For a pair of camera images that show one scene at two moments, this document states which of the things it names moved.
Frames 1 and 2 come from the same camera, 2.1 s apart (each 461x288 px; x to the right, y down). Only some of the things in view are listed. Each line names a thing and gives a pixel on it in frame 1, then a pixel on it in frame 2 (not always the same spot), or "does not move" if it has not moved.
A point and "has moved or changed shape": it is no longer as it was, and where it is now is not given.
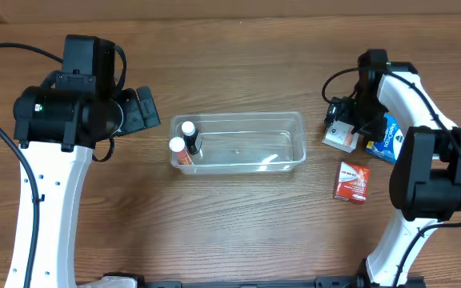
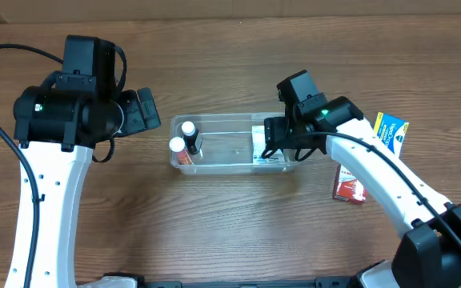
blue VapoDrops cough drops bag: [387, 148] does not move
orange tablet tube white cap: [177, 145] does not move
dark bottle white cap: [190, 135] does not move
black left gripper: [143, 110] does not move
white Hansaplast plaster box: [338, 135] has moved or changed shape
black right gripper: [345, 110] -> [274, 130]
